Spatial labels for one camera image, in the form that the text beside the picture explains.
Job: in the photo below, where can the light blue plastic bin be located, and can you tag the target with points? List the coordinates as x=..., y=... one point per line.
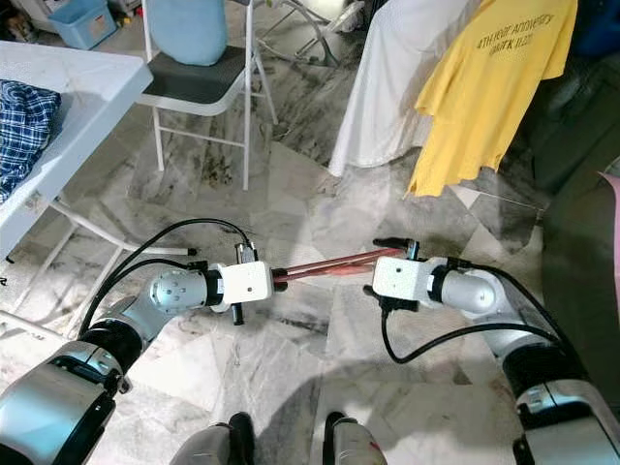
x=82, y=24

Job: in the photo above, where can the pink cushion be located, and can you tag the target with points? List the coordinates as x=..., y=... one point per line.
x=613, y=194

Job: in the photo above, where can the light blue cushion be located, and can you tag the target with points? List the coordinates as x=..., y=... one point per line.
x=186, y=29

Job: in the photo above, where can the blue plaid shirt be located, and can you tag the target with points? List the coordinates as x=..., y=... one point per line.
x=24, y=136

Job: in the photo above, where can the white folding table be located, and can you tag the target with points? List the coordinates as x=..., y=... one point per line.
x=77, y=87

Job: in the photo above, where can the pink plastic hanger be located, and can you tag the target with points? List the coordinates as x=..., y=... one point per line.
x=334, y=263

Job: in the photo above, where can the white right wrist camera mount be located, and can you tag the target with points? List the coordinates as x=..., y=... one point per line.
x=405, y=279

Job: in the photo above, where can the yellow printed t-shirt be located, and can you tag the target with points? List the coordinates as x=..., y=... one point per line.
x=484, y=107

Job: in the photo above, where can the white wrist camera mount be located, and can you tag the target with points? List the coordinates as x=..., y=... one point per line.
x=245, y=285
x=405, y=279

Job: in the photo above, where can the white folding chair grey seat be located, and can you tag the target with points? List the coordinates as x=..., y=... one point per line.
x=199, y=87

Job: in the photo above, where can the grey robot left leg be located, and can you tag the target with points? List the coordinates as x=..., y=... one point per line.
x=213, y=450

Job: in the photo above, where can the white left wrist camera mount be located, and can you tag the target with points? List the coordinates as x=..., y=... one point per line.
x=245, y=285

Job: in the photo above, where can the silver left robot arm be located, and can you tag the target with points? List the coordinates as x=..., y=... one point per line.
x=174, y=291

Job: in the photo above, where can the white shirt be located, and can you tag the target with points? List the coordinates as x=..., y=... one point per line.
x=387, y=87

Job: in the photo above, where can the grey robot right leg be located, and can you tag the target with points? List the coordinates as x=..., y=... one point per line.
x=358, y=450

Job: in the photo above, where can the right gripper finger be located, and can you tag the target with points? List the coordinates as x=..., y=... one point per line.
x=392, y=242
x=378, y=294

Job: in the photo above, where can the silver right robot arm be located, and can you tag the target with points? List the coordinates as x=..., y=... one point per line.
x=475, y=291

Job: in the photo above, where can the grey robot leg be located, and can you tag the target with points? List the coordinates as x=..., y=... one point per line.
x=358, y=450
x=213, y=450

